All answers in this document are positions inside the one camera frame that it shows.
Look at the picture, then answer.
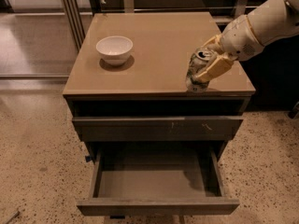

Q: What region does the metal rod on floor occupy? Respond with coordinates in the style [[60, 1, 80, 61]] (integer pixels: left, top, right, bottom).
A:
[[3, 210, 20, 224]]

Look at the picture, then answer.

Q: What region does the metal railing frame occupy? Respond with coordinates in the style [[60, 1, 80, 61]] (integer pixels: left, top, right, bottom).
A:
[[57, 0, 284, 49]]

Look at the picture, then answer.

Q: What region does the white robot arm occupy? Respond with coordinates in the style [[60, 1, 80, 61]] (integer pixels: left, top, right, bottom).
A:
[[193, 0, 299, 83]]

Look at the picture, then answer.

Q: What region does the brown drawer cabinet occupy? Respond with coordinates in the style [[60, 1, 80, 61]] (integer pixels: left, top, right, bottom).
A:
[[63, 12, 255, 156]]

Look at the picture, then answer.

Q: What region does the white ceramic bowl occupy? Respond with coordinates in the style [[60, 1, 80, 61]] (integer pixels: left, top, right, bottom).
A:
[[96, 35, 133, 66]]

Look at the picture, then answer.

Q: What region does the green 7up can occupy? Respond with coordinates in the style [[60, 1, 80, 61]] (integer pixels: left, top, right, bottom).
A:
[[185, 48, 217, 92]]

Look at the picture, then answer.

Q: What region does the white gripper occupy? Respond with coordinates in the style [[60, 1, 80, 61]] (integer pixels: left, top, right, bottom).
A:
[[194, 15, 264, 83]]

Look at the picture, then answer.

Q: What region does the open middle drawer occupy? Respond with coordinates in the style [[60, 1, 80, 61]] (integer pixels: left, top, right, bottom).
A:
[[77, 147, 239, 217]]

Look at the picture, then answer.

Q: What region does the grey top drawer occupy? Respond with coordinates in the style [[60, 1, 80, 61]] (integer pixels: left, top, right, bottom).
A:
[[72, 116, 242, 142]]

